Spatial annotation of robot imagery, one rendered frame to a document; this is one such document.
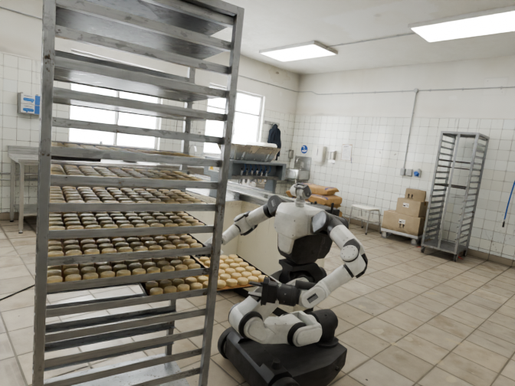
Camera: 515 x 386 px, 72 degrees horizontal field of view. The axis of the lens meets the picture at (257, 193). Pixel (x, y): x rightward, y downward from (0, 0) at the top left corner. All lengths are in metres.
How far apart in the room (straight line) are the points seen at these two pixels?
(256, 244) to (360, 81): 5.10
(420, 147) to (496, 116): 1.15
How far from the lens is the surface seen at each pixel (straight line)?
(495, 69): 6.56
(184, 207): 1.39
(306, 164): 7.91
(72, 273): 1.47
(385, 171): 6.92
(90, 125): 1.28
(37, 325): 1.40
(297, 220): 1.83
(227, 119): 1.39
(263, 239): 2.89
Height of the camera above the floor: 1.32
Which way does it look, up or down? 8 degrees down
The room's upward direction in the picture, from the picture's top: 6 degrees clockwise
